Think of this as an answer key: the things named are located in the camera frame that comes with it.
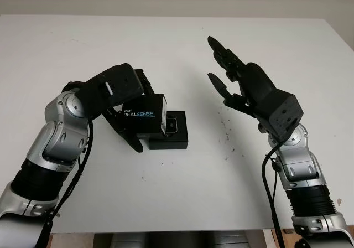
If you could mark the black RealSense box lid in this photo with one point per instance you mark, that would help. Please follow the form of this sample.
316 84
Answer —
143 120

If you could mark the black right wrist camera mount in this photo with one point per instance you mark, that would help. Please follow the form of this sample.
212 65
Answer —
285 115

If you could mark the black camera box base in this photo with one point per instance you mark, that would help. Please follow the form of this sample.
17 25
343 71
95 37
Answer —
181 140

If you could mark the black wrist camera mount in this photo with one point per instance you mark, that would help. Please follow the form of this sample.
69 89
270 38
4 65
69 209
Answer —
124 84
285 115

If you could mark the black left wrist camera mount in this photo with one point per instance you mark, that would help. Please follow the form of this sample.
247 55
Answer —
124 84

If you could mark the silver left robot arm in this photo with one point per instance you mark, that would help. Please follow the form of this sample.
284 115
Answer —
55 137

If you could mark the small silver black camera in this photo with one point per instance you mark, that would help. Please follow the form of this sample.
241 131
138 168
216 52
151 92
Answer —
172 124

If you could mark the grey robot torso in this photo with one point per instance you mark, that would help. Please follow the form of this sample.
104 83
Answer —
179 241

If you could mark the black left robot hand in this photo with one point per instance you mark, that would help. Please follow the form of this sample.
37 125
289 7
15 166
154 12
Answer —
127 137

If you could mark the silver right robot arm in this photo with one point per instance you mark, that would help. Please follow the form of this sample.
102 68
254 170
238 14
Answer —
301 165

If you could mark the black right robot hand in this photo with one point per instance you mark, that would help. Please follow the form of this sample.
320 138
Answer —
254 82

